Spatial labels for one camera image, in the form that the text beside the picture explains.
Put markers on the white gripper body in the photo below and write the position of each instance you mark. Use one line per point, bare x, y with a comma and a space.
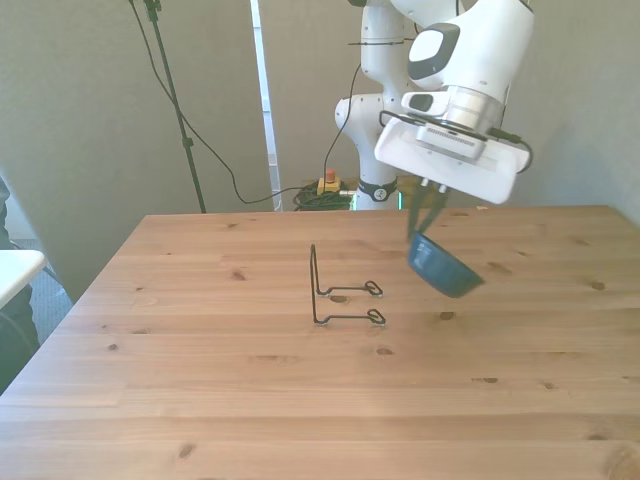
480, 177

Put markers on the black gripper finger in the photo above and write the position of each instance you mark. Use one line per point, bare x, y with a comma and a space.
414, 215
434, 212

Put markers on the blue ceramic bowl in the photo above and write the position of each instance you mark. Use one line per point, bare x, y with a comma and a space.
440, 272

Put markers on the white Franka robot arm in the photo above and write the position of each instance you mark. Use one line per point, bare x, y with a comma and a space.
480, 50

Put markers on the yellow emergency stop box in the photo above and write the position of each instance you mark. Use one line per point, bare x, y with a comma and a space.
330, 185

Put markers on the black tripod pole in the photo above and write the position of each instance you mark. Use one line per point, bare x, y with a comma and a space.
188, 143

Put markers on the white side table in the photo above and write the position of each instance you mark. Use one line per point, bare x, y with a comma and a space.
15, 267

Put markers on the person in dark clothes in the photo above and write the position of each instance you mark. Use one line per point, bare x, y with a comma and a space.
15, 320

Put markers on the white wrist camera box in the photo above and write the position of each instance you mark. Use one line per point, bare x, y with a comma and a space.
450, 142

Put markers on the white vertical rail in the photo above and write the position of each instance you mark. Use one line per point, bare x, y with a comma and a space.
265, 100

